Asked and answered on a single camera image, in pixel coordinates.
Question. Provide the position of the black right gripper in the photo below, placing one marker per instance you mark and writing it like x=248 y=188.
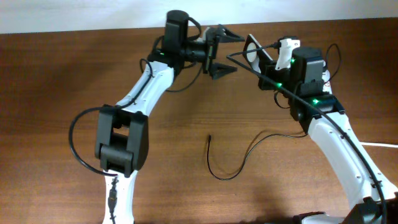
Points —
x=268 y=68

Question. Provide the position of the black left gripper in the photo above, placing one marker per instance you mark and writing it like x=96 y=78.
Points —
x=211 y=45

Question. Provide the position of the black smartphone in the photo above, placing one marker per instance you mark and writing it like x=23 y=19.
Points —
x=258 y=58

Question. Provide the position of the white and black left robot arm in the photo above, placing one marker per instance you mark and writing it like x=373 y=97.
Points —
x=122 y=138

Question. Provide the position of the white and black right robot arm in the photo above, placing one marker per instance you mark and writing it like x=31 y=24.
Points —
x=299 y=73

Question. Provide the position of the white power strip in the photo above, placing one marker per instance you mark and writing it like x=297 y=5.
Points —
x=326 y=77

